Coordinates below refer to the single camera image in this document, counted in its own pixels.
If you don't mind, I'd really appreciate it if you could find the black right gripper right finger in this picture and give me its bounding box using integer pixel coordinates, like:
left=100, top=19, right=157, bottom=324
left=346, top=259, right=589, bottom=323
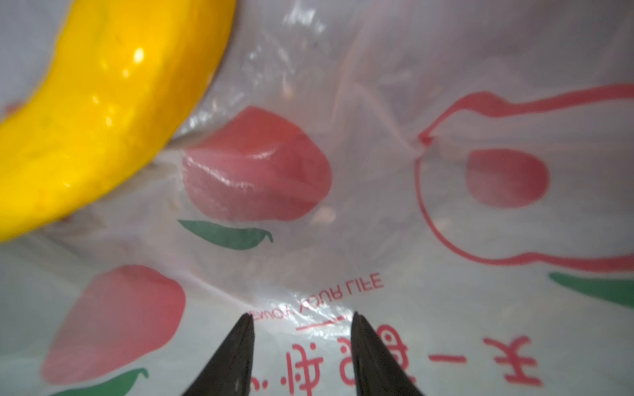
left=351, top=312, right=424, bottom=396

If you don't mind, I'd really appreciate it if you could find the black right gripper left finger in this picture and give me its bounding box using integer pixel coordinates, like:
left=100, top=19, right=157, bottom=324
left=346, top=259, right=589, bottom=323
left=183, top=313, right=255, bottom=396

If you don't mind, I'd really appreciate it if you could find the pink plastic bag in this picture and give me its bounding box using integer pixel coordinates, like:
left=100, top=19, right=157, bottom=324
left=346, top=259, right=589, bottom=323
left=1, top=1, right=633, bottom=395

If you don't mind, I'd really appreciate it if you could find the yellow fake banana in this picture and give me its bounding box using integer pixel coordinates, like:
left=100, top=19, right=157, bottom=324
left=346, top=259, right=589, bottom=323
left=1, top=1, right=236, bottom=241

